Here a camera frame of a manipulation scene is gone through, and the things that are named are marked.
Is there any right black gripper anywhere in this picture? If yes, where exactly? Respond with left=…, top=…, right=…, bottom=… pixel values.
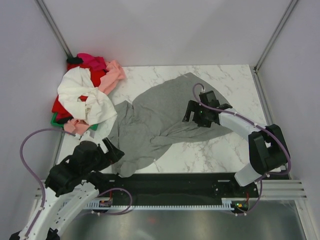
left=182, top=100, right=212, bottom=128

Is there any grey t shirt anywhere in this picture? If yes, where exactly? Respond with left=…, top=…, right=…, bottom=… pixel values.
left=108, top=72, right=231, bottom=178

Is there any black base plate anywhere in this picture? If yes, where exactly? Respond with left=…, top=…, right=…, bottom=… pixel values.
left=97, top=172, right=268, bottom=206

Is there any green t shirt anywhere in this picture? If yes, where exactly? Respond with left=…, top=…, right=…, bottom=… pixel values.
left=50, top=112, right=98, bottom=131

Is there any red t shirt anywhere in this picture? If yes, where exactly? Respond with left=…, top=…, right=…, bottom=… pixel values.
left=51, top=63, right=107, bottom=124

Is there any black garment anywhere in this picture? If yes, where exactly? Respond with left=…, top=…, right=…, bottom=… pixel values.
left=66, top=56, right=84, bottom=65

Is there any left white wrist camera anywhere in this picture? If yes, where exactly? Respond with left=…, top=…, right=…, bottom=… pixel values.
left=74, top=129, right=100, bottom=145

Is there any right aluminium frame post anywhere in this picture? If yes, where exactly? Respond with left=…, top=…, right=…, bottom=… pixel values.
left=252, top=0, right=300, bottom=74

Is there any white slotted cable duct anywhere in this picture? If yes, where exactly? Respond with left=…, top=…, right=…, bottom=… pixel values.
left=83, top=200, right=235, bottom=211

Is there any magenta t shirt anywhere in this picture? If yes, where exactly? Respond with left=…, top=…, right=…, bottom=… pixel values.
left=76, top=53, right=107, bottom=71

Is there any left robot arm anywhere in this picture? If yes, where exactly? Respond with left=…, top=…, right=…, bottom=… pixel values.
left=10, top=138, right=125, bottom=240

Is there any aluminium frame post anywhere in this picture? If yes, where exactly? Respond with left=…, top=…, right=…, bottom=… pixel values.
left=34, top=0, right=73, bottom=58
left=252, top=0, right=300, bottom=74

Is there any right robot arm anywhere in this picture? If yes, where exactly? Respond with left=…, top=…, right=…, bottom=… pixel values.
left=183, top=90, right=290, bottom=197

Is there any left aluminium frame post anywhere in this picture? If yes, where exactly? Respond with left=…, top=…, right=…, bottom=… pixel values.
left=34, top=0, right=73, bottom=58

